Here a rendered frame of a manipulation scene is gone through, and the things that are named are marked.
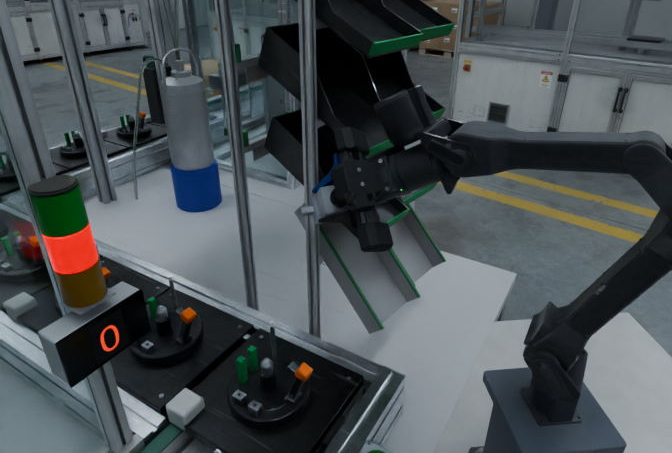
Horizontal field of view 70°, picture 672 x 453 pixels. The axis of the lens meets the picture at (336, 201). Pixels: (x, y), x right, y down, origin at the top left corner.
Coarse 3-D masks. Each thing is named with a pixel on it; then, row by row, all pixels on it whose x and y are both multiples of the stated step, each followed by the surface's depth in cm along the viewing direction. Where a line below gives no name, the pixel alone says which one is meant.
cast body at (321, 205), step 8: (320, 192) 72; (328, 192) 72; (312, 200) 75; (320, 200) 73; (328, 200) 72; (336, 200) 71; (304, 208) 75; (312, 208) 75; (320, 208) 73; (328, 208) 71; (336, 208) 72; (344, 208) 72; (320, 216) 74
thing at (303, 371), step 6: (288, 366) 75; (294, 366) 76; (300, 366) 74; (306, 366) 75; (294, 372) 75; (300, 372) 74; (306, 372) 74; (300, 378) 74; (306, 378) 74; (294, 384) 76; (300, 384) 75; (294, 390) 77; (294, 396) 78
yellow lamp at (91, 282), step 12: (96, 264) 58; (60, 276) 56; (72, 276) 56; (84, 276) 57; (96, 276) 58; (60, 288) 57; (72, 288) 57; (84, 288) 57; (96, 288) 58; (72, 300) 58; (84, 300) 58; (96, 300) 59
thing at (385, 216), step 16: (272, 128) 91; (288, 128) 96; (320, 128) 100; (272, 144) 92; (288, 144) 89; (320, 144) 100; (288, 160) 91; (320, 160) 97; (320, 176) 86; (384, 208) 93; (400, 208) 93
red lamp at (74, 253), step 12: (84, 228) 56; (48, 240) 54; (60, 240) 54; (72, 240) 54; (84, 240) 56; (48, 252) 55; (60, 252) 54; (72, 252) 55; (84, 252) 56; (96, 252) 58; (60, 264) 55; (72, 264) 55; (84, 264) 56
